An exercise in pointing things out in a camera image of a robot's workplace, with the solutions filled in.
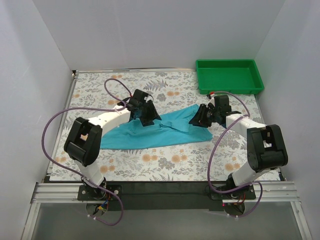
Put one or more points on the floral patterned table cloth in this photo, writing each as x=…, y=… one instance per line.
x=172, y=91

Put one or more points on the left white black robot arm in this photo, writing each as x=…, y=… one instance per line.
x=84, y=139

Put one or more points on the aluminium frame rail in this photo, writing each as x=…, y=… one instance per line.
x=166, y=211

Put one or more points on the green plastic tray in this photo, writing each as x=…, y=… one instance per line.
x=237, y=76

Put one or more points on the turquoise t shirt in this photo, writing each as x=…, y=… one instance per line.
x=172, y=129

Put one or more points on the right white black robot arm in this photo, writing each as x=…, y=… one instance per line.
x=266, y=150

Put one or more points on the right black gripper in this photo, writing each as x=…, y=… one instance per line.
x=206, y=115

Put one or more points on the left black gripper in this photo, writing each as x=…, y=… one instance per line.
x=144, y=111

